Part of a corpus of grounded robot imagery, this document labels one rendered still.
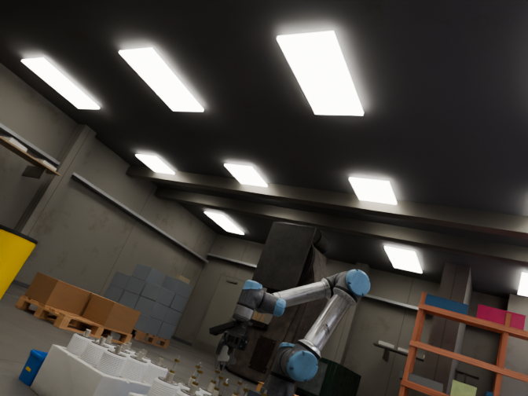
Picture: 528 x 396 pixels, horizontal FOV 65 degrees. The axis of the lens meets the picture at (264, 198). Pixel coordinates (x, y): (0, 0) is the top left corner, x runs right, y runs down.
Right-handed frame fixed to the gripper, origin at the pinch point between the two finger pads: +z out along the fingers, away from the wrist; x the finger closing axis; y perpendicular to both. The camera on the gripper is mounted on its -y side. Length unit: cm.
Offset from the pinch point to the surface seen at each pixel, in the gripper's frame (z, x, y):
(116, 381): 17.8, -21.1, -26.0
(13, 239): -22, 38, -246
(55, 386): 29, -25, -50
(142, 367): 11.3, -9.0, -27.6
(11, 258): -8, 45, -245
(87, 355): 14, -23, -44
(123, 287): -30, 357, -449
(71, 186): -182, 342, -705
